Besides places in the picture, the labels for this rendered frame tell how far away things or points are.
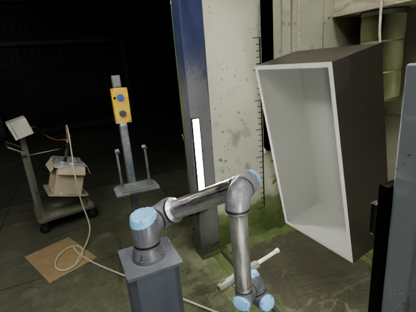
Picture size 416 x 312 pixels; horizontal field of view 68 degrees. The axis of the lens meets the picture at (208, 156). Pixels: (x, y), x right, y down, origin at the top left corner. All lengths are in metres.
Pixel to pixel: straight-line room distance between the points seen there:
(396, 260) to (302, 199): 1.88
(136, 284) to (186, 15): 1.78
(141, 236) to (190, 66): 1.29
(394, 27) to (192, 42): 1.59
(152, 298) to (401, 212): 1.47
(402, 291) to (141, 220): 1.29
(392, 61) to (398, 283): 2.45
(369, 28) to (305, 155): 1.20
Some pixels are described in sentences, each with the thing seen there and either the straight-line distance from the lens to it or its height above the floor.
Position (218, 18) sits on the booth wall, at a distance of 2.50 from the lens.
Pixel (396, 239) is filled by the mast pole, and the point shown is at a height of 1.34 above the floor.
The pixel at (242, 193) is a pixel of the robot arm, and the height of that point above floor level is 1.10.
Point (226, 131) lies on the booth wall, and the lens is 2.54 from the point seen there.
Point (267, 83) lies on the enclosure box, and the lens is 2.07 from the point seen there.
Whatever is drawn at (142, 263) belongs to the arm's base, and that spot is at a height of 0.66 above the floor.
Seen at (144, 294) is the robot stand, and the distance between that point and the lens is 1.83.
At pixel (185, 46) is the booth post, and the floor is 1.80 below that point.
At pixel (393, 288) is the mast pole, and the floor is 1.24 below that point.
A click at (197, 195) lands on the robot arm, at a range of 1.65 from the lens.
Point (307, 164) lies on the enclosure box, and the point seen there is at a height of 0.88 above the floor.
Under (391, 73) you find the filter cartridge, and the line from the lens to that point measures 3.00.
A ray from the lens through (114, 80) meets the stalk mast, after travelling 2.44.
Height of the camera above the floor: 1.66
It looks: 17 degrees down
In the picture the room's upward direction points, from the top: 5 degrees counter-clockwise
